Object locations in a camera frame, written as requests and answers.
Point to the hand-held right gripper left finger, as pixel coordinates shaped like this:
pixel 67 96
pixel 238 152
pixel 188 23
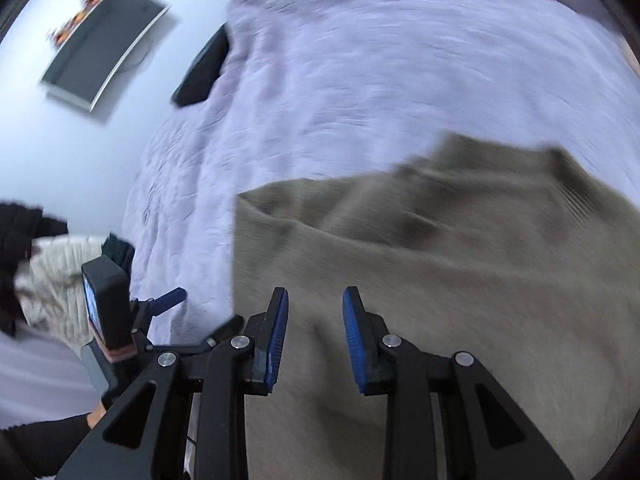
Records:
pixel 277 341

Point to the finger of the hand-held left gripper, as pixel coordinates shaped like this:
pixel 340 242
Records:
pixel 167 301
pixel 224 329

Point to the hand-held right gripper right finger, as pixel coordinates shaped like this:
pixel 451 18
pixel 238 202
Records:
pixel 354 341

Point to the olive knit sweater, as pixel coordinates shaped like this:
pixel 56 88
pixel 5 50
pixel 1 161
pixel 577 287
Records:
pixel 450 260

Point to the person's left forearm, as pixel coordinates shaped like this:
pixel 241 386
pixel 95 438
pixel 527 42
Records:
pixel 42 442

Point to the person's left hand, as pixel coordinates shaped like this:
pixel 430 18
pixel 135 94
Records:
pixel 96 417

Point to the dark green garment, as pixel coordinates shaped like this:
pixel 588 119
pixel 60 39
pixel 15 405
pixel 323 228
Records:
pixel 119 255

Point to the cream ribbed garment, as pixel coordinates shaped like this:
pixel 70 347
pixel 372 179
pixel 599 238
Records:
pixel 55 280

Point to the white ribbed mattress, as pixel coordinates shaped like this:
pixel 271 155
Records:
pixel 40 385

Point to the black knit garment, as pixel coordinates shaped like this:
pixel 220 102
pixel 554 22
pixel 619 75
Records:
pixel 22 230

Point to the lavender fuzzy blanket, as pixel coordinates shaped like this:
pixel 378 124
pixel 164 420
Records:
pixel 350 85

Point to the wall-mounted flat screen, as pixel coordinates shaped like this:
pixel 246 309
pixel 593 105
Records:
pixel 100 47

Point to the orange wall decoration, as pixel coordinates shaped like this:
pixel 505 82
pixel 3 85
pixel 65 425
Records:
pixel 75 16

